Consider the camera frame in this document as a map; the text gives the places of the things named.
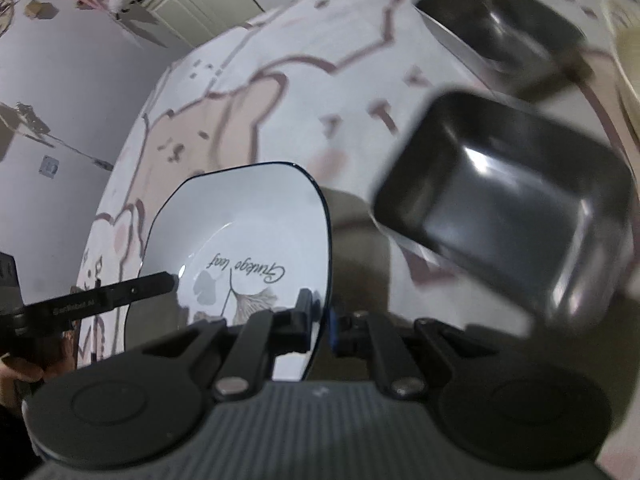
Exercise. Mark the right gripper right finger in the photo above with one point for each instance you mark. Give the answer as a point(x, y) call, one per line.
point(373, 338)

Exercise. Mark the bear print tablecloth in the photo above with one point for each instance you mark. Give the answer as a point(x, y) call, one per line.
point(335, 86)

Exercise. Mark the white kitchen cabinets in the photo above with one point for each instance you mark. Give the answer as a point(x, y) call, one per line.
point(198, 21)

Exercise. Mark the person left hand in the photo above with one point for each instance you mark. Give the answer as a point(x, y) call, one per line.
point(46, 360)

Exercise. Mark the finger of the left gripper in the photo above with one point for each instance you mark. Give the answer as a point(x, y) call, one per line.
point(74, 307)

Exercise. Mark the cream two-handled bowl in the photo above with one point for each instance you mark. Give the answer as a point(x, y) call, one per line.
point(622, 21)

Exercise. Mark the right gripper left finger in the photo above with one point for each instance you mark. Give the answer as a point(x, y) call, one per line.
point(256, 345)

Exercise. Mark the white plate dark rim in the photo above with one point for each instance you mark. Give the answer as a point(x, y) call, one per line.
point(238, 240)

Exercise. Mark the steel rectangular tray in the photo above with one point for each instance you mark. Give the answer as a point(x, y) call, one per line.
point(531, 207)
point(510, 45)

